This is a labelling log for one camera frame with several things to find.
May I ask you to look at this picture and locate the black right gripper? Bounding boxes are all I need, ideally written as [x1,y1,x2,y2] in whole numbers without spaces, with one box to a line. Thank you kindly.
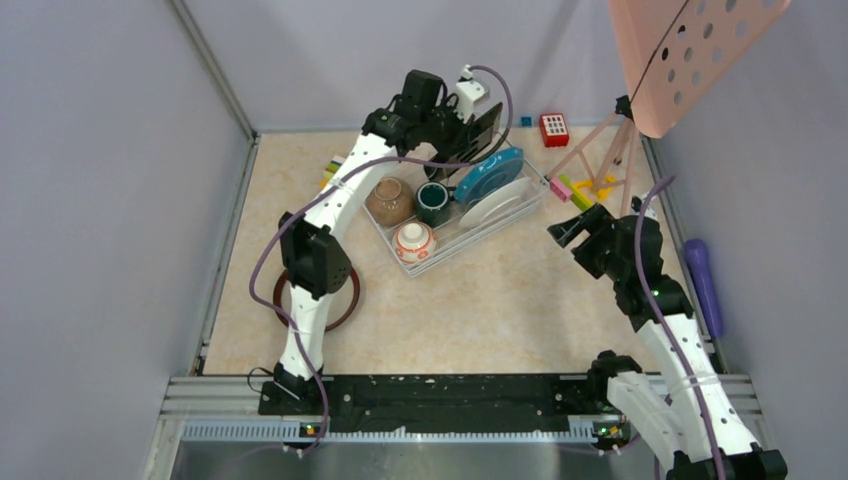
[549,202,629,281]

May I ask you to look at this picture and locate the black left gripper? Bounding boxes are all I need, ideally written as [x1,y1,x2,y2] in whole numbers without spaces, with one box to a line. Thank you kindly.
[418,95,473,159]

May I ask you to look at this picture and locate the square floral plate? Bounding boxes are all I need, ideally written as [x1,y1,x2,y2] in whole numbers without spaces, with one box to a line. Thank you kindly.
[425,102,503,164]

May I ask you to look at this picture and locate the white printed plate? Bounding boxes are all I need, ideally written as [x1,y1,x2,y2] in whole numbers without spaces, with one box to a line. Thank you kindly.
[458,177,533,230]

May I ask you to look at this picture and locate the blue polka dot plate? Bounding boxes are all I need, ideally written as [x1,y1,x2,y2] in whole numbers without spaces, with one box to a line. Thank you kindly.
[453,147,524,206]

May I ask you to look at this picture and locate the dark green mug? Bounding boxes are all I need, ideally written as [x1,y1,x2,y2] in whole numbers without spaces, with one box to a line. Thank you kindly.
[415,182,452,228]

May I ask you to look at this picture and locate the brown speckled bowl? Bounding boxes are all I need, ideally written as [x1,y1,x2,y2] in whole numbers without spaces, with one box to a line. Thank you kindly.
[365,176,415,227]

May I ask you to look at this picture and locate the orange patterned bowl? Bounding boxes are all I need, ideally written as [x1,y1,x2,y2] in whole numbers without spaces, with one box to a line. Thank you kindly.
[392,221,438,265]

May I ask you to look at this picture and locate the red rimmed round plate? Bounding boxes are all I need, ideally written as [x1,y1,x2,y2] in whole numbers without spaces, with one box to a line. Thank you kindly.
[272,269,361,333]

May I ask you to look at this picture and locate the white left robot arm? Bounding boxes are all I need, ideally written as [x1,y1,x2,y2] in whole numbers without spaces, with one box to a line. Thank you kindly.
[269,65,514,414]

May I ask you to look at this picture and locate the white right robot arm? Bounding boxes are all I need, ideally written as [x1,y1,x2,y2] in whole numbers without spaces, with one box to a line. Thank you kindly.
[547,204,788,479]

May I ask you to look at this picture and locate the yellow triangle toy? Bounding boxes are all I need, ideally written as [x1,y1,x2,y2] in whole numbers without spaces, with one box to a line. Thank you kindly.
[587,175,625,204]

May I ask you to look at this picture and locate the pink toy brick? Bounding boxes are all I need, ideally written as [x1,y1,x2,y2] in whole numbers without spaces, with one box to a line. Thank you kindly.
[549,178,573,203]

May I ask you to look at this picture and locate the red toy block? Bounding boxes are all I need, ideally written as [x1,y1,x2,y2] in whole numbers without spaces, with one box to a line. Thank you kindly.
[539,112,570,148]

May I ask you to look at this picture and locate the striped toy block stack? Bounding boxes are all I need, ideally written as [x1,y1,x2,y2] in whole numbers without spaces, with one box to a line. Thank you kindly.
[320,155,345,190]

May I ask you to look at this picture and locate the pink perforated music stand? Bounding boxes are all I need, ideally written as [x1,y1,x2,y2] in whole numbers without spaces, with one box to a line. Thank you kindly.
[544,0,791,214]

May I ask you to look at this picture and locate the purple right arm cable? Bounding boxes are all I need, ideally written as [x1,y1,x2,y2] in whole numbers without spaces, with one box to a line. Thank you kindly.
[633,175,730,480]

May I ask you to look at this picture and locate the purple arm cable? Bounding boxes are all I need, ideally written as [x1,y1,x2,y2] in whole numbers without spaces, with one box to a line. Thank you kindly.
[633,175,730,480]
[248,64,515,458]

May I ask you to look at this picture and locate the purple handle tool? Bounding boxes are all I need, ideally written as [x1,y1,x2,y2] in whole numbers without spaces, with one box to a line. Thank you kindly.
[683,238,724,338]

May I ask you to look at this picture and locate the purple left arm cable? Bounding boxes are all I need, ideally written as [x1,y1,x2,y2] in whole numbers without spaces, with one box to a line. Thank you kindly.
[248,64,515,458]

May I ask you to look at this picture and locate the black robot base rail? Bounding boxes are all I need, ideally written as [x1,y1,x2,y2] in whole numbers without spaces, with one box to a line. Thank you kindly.
[258,374,625,435]

